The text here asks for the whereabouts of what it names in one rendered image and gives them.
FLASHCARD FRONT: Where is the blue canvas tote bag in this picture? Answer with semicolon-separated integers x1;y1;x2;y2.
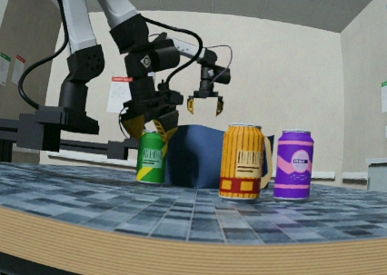
165;124;274;189

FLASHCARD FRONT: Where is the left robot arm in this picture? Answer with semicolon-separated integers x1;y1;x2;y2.
124;32;231;142

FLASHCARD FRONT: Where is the green drink can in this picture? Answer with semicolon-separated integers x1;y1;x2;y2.
135;130;168;187

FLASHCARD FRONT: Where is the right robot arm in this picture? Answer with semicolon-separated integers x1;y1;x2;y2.
37;0;184;124

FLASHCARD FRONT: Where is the purple drink can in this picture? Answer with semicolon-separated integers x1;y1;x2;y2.
273;129;314;203

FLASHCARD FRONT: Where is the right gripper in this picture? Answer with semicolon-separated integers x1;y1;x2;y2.
120;76;179;142

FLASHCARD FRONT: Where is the yellow striped drink can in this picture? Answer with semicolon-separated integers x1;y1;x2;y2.
219;123;264;204

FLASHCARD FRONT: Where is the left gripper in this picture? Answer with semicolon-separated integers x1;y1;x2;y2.
187;81;223;117

